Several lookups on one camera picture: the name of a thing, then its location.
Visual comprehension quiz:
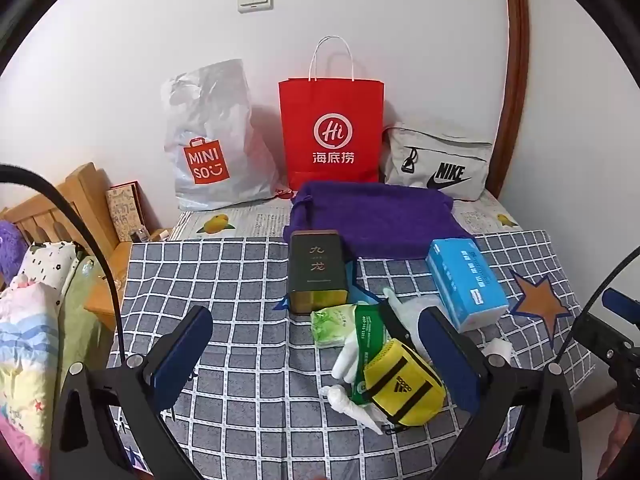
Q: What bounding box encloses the grey checked blanket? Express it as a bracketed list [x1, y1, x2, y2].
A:
[107, 230, 596, 480]

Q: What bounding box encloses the dark green tea tin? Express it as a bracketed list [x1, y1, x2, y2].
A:
[286, 230, 350, 317]

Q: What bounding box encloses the yellow mesh pouch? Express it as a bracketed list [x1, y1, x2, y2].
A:
[363, 338, 446, 428]

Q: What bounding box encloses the brown wooden baseboard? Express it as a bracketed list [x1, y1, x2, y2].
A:
[572, 355, 623, 423]

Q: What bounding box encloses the beige sling bag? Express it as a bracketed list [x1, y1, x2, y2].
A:
[382, 125, 493, 202]

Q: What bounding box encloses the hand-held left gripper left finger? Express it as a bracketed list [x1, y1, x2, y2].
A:
[50, 306, 215, 480]

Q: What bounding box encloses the white glove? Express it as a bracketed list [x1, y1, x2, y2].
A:
[320, 337, 388, 436]

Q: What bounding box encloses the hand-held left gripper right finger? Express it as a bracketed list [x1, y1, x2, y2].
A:
[419, 306, 583, 480]

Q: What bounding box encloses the colourful quilt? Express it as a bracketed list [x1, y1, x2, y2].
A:
[0, 280, 68, 480]

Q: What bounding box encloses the person's right hand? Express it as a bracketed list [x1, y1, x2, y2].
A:
[600, 410, 640, 468]

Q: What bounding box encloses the patterned box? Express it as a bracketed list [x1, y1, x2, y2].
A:
[105, 182, 151, 243]

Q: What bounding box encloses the white plastic shopping bag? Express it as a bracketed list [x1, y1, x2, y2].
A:
[162, 58, 281, 212]

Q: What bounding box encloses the purple towel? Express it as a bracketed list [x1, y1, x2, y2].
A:
[283, 181, 475, 261]

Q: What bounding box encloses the purple plush toy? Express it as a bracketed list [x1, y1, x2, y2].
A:
[0, 220, 28, 286]

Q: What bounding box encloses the white dotted pillow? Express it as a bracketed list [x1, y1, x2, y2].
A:
[20, 241, 78, 306]

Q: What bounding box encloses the brown wooden door frame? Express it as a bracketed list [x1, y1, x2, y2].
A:
[487, 0, 531, 201]

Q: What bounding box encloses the pale translucent glove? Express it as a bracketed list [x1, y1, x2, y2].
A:
[382, 287, 446, 333]

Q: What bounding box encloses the green wipes packet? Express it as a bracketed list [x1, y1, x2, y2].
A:
[350, 302, 401, 406]

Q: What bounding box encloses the light green tissue packet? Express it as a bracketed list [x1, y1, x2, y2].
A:
[310, 304, 358, 350]

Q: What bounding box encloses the blue tissue pack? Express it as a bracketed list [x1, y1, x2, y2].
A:
[426, 238, 510, 333]

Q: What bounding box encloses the red paper bag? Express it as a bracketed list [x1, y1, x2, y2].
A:
[278, 36, 386, 191]

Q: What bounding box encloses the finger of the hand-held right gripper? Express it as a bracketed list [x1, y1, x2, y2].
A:
[582, 287, 640, 361]

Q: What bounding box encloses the fruit print bedsheet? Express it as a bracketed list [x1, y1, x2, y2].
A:
[167, 192, 523, 241]

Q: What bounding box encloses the black cable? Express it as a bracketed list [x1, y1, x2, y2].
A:
[0, 162, 126, 361]
[555, 245, 640, 361]

